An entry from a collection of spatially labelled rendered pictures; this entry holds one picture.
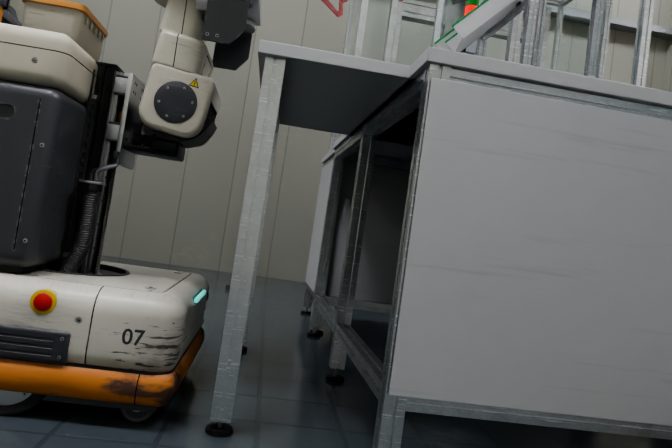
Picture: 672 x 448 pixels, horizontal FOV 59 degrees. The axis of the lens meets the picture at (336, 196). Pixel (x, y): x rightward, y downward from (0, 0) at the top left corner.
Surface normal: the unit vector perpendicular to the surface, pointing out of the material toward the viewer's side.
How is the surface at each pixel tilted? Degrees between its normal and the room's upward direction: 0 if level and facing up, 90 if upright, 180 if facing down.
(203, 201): 90
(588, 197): 90
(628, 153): 90
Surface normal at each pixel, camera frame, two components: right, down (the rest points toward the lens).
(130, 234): 0.11, -0.04
